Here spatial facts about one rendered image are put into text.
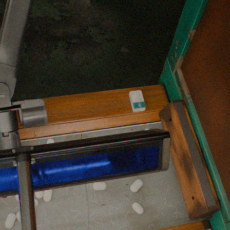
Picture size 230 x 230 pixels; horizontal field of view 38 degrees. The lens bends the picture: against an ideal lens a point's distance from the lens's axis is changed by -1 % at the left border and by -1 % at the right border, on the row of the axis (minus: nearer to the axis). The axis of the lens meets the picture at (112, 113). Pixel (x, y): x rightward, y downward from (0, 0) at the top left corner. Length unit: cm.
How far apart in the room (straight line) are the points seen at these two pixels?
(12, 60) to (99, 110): 30
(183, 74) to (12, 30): 46
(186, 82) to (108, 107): 23
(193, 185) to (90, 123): 33
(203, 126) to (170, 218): 25
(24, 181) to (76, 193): 40
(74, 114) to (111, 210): 28
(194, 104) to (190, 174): 18
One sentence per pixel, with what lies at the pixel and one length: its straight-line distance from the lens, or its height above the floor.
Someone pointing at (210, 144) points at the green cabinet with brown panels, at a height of 88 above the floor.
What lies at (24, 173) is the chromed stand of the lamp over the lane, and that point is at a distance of 52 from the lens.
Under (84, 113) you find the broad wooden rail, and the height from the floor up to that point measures 76.
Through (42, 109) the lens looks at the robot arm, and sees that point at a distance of 84.
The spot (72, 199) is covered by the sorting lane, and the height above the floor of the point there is 74.
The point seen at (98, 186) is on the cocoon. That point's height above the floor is 76.
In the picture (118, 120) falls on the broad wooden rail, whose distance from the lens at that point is 98.
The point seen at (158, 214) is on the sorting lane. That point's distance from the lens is 91.
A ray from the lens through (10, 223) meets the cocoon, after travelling 88.
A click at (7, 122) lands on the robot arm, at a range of 83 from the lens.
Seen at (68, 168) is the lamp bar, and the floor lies 108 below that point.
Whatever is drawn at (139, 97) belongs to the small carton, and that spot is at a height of 79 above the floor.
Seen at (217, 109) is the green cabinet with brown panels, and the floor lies 98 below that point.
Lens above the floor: 160
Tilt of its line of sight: 59 degrees down
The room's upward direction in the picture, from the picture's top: 10 degrees clockwise
